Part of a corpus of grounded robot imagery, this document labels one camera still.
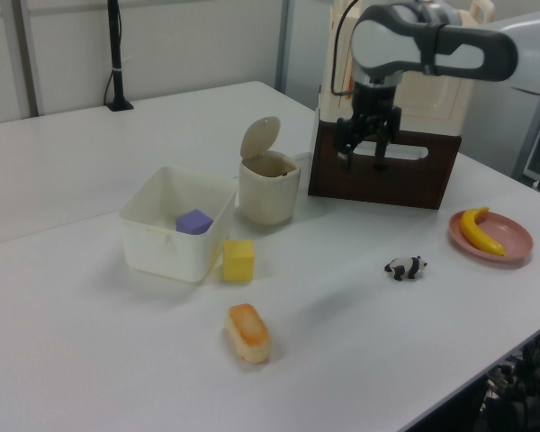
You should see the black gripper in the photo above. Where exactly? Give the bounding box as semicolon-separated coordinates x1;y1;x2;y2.
335;83;403;172

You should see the cream mini trash can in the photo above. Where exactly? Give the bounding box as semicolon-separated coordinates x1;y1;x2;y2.
238;115;302;227

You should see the dark brown wooden box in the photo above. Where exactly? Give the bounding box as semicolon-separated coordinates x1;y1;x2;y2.
307;110;464;212

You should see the cream plastic storage box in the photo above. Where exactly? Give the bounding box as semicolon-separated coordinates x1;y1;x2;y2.
317;0;496;137

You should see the toy panda figurine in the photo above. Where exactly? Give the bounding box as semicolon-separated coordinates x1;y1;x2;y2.
383;255;430;282

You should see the yellow toy banana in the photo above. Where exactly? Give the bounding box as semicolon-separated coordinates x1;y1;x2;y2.
459;206;508;258

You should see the pink plate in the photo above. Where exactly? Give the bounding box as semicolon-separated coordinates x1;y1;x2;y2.
447;211;535;270

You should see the yellow foam cube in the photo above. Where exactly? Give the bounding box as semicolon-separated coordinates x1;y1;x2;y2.
222;238;257;284

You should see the purple foam cube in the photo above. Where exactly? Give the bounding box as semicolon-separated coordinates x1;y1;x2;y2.
175;208;215;237

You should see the toy bread loaf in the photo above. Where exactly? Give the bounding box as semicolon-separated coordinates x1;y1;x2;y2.
224;303;273;365

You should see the white plastic open bin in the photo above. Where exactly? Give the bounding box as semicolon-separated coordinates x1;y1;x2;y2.
118;166;238;284

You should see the black pole stand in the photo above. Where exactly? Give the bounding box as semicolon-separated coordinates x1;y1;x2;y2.
104;0;135;113

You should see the black chair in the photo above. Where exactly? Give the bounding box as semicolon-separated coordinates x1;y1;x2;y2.
480;327;540;432

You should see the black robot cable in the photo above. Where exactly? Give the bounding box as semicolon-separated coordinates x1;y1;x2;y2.
329;0;359;98

